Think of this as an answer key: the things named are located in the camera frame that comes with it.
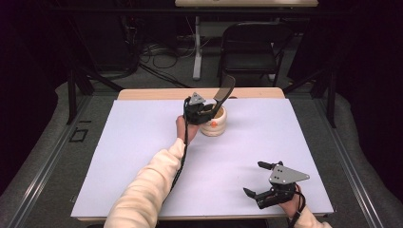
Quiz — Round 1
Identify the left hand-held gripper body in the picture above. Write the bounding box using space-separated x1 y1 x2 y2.
183 91 215 126

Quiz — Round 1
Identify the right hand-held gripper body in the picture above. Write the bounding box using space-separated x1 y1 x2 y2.
255 161 312 210

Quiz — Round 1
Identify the cream ribbed cup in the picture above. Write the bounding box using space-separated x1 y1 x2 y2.
200 105 228 138

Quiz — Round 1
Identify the person's left hand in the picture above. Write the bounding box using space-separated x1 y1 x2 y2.
175 114 201 145

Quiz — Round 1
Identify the person's right hand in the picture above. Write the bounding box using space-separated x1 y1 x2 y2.
278 184 307 219

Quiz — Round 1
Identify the wooden table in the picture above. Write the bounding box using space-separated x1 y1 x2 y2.
75 87 331 222

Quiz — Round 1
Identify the black folding chair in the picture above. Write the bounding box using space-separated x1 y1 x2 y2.
217 21 294 88

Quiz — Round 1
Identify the white table mat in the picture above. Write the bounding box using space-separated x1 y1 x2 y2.
69 97 336 219

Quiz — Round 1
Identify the black metal stand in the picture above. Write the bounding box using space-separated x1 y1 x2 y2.
283 67 337 129
65 67 125 125

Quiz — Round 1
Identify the white desk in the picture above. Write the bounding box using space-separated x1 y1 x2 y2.
174 0 319 81

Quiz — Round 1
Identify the dark equipment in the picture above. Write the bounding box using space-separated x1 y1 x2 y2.
75 15 141 74

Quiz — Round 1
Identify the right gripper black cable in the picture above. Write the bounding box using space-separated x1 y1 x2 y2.
286 186 308 228

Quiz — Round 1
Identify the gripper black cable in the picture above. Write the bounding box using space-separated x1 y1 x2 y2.
169 98 191 193
286 186 308 228

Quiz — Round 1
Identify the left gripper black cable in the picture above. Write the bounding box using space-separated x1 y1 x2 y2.
169 98 191 193

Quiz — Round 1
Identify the aluminium floor rail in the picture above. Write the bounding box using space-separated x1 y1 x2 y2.
312 94 384 228
6 94 93 228

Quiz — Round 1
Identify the bundle of floor cables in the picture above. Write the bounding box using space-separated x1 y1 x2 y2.
139 42 198 89

